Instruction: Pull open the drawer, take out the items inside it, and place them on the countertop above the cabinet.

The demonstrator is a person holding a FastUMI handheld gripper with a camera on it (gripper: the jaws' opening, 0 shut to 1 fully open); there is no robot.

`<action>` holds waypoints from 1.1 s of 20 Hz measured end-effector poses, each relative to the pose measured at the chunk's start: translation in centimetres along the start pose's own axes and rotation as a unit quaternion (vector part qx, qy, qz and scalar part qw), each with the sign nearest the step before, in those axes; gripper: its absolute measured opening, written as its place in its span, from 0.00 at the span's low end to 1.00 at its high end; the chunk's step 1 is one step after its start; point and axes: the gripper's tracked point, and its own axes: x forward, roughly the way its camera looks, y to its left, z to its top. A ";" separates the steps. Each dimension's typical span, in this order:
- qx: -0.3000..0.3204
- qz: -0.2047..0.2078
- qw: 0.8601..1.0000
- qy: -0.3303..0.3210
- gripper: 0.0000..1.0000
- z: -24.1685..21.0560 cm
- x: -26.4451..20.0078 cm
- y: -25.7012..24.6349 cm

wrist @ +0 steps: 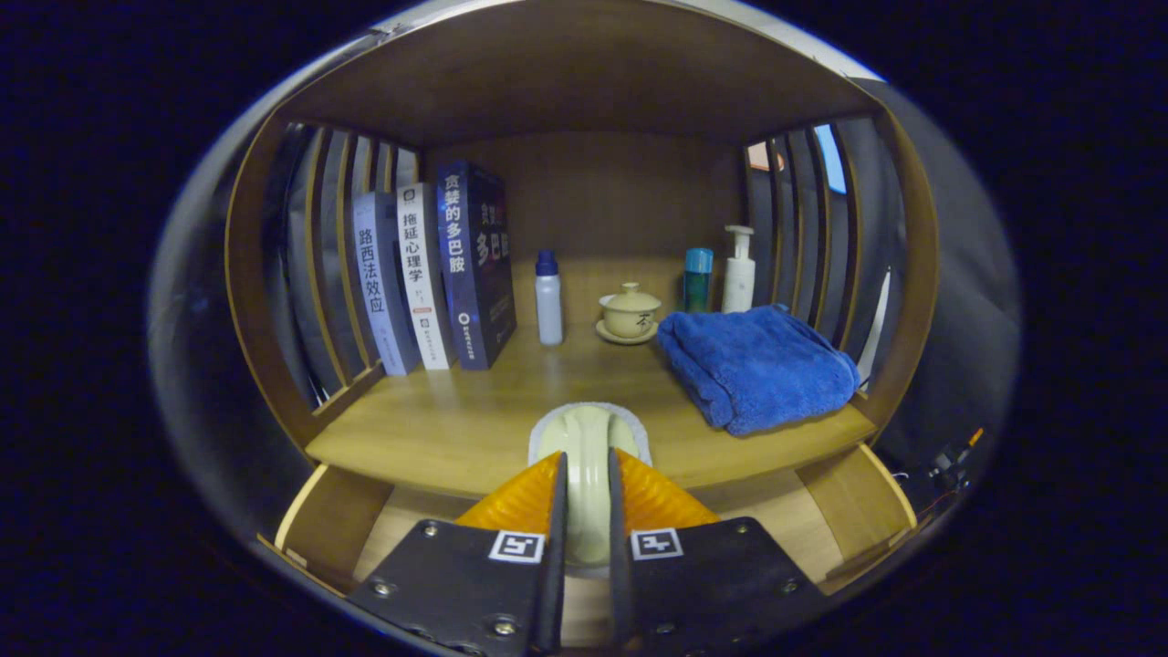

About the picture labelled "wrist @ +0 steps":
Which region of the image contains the wooden cabinet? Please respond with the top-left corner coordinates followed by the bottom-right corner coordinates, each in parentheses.
top-left (224, 0), bottom-right (941, 512)

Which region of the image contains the cream lidded teacup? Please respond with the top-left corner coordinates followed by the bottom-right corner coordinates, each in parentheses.
top-left (596, 282), bottom-right (663, 346)

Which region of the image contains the black device with orange part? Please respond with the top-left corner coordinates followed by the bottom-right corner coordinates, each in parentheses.
top-left (922, 427), bottom-right (986, 494)

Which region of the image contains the white bottle blue cap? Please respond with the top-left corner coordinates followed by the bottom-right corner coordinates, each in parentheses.
top-left (535, 249), bottom-right (565, 347)

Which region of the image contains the wooden countertop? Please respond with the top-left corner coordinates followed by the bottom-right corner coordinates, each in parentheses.
top-left (304, 255), bottom-right (879, 501)

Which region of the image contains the dark blue book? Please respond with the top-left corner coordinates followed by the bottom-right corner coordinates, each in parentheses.
top-left (435, 160), bottom-right (518, 372)

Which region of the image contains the blue folded towel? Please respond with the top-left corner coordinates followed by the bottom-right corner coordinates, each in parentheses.
top-left (657, 304), bottom-right (861, 437)

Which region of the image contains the wooden drawer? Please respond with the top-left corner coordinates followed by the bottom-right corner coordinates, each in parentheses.
top-left (255, 443), bottom-right (918, 651)

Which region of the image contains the white book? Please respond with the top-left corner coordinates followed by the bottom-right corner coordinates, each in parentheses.
top-left (395, 182), bottom-right (457, 371)

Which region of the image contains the white pump bottle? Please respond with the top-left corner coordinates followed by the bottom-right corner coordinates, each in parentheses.
top-left (721, 224), bottom-right (757, 314)

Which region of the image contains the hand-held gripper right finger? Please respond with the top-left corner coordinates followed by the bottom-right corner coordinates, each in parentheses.
top-left (607, 447), bottom-right (827, 656)

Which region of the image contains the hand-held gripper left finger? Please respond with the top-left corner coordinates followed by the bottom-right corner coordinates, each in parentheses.
top-left (349, 450), bottom-right (568, 657)

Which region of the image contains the teal bottle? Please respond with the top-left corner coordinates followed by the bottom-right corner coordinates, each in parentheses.
top-left (683, 247), bottom-right (714, 314)

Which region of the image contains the cream handled scrubbing sponge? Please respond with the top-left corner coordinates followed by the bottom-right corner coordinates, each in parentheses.
top-left (527, 401), bottom-right (653, 578)

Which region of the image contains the pale blue book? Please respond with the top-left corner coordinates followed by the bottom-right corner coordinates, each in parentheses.
top-left (351, 190), bottom-right (422, 378)

